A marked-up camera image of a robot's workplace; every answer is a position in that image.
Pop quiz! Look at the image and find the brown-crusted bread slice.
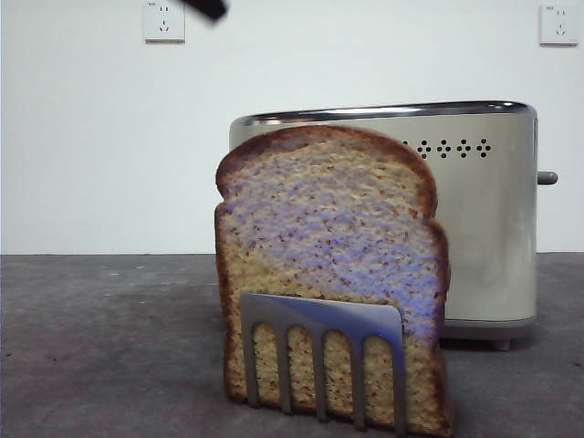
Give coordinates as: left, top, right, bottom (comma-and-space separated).
213, 125, 455, 437

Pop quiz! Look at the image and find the shiny metal toast rack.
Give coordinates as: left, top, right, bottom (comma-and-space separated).
239, 291, 410, 437

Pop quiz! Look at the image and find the cream two-slot toaster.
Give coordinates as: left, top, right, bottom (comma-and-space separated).
227, 99, 539, 351

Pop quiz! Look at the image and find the white wall socket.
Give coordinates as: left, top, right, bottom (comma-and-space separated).
144, 0, 187, 46
539, 4, 579, 47

